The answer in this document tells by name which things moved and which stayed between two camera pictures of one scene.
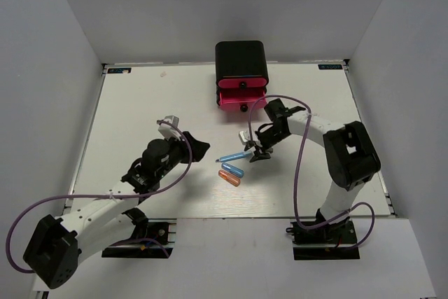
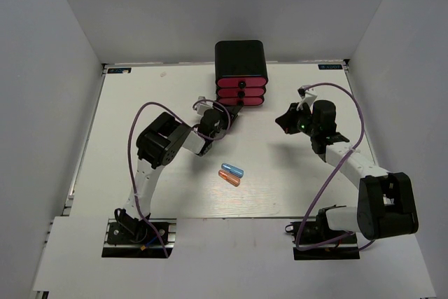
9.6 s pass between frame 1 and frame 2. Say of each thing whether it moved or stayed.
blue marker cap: stayed
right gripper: moved
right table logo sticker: stayed
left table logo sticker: stayed
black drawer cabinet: stayed
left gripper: moved
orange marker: stayed
